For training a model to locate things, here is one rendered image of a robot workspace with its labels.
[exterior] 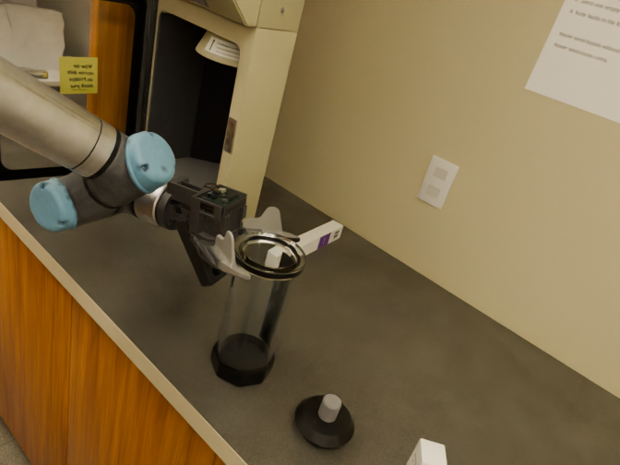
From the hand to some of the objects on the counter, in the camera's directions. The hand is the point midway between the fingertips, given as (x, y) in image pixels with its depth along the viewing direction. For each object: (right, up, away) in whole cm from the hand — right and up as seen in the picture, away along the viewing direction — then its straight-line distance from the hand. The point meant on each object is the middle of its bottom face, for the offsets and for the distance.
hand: (278, 262), depth 75 cm
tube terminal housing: (-20, +11, +53) cm, 58 cm away
